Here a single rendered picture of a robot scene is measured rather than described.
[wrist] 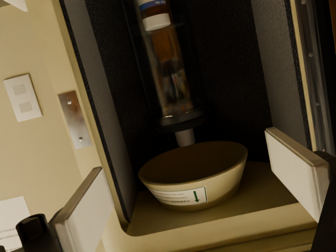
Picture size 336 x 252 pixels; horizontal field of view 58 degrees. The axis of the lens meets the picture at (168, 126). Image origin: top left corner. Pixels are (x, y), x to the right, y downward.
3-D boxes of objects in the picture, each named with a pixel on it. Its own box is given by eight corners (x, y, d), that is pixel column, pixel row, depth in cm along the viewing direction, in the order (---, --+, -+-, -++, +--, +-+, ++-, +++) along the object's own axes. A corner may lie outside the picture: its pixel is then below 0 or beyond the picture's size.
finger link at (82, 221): (85, 276, 14) (70, 280, 14) (115, 205, 21) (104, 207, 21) (66, 218, 13) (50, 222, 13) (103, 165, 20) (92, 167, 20)
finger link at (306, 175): (311, 165, 13) (330, 161, 13) (263, 128, 19) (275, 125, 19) (321, 229, 13) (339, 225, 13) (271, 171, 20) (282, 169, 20)
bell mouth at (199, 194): (235, 133, 56) (240, 161, 58) (143, 154, 58) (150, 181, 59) (262, 166, 39) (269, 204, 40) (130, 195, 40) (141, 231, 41)
